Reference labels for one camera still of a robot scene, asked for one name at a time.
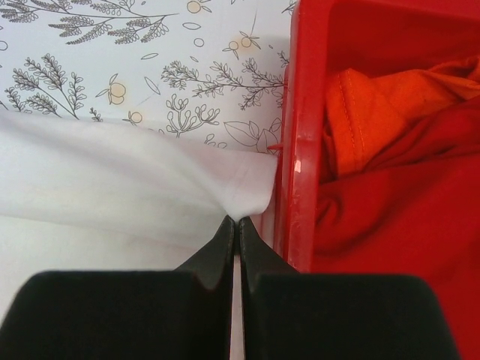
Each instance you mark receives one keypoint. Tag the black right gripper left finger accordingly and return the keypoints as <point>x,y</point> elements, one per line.
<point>180,314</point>

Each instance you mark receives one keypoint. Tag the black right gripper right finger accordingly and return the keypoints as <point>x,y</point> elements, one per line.
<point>290,315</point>

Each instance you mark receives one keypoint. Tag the white t-shirt with robot print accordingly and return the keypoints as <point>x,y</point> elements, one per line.
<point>94,196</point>

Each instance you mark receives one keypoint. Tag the red t-shirt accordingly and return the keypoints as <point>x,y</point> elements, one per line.
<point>413,209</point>

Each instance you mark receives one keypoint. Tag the orange t-shirt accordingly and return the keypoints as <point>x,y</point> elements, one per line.
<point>364,114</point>

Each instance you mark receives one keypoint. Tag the floral patterned table mat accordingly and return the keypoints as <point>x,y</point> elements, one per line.
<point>203,70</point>

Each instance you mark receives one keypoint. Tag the red plastic bin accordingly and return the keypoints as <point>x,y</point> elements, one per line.
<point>374,37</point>

